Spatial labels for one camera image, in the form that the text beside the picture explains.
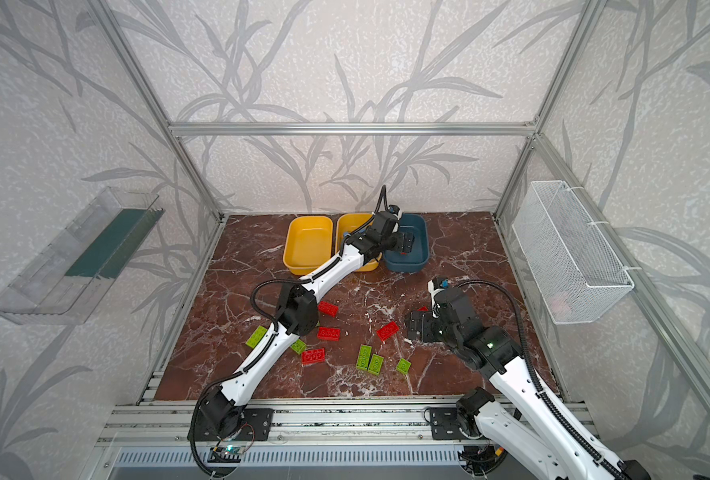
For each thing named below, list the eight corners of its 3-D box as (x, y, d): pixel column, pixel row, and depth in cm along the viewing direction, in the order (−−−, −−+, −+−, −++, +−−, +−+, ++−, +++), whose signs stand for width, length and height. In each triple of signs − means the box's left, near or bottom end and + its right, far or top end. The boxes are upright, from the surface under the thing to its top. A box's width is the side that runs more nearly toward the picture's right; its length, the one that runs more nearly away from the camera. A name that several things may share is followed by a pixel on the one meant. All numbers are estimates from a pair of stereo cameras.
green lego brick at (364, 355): (355, 368, 85) (355, 365, 83) (360, 345, 89) (360, 342, 87) (367, 370, 85) (367, 367, 83) (372, 348, 89) (372, 345, 87)
